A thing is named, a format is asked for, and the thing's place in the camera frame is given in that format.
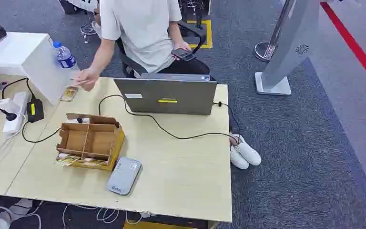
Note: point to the person's left hand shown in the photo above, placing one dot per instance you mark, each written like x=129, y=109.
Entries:
x=182, y=46

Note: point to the person's right hand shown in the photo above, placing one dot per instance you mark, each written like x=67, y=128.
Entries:
x=88, y=79

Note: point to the black smartphone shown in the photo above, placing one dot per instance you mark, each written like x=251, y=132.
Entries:
x=183, y=54

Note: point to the thin card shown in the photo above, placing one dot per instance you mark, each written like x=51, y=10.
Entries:
x=78, y=81

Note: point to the stack of gold cards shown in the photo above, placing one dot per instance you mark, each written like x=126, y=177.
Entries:
x=69, y=94

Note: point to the yellow floor marking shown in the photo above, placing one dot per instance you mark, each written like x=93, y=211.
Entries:
x=209, y=34

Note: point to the clear water bottle blue cap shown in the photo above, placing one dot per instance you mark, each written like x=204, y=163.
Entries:
x=65, y=57

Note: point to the black stand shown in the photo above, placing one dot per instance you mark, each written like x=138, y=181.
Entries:
x=198, y=19

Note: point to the person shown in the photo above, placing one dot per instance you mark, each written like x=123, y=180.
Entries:
x=142, y=31

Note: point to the black office chair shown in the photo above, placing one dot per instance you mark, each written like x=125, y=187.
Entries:
x=132, y=66

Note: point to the chrome chair base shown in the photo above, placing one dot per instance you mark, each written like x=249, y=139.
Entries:
x=88, y=31

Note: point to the grey laptop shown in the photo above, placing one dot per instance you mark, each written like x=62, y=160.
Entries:
x=170, y=96

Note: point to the black power adapter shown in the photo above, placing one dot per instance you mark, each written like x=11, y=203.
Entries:
x=35, y=110

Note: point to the wooden divided card box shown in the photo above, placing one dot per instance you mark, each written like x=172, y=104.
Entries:
x=91, y=142

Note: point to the white box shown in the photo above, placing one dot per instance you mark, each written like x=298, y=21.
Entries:
x=25, y=60

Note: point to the white power strip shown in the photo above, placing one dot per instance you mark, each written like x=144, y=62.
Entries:
x=17, y=115

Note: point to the gold cards beside wooden box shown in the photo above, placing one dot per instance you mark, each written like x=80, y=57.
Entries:
x=67, y=160

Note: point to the white charger plug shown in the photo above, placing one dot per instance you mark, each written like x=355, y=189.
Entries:
x=7, y=105

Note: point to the black plug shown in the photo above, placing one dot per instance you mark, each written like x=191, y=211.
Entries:
x=10, y=116

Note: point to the grey flat portable device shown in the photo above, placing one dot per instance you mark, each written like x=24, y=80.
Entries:
x=124, y=176

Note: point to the grey kiosk stand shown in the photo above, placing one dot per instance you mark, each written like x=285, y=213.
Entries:
x=292, y=44

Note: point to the white shoe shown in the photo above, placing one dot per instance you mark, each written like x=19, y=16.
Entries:
x=237, y=159
x=249, y=153

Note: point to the yellow board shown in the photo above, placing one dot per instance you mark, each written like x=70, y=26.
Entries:
x=157, y=225

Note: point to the red floor tape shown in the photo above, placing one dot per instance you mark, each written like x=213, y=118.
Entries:
x=356, y=49

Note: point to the chrome stanchion post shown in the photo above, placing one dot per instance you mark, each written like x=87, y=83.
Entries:
x=273, y=38

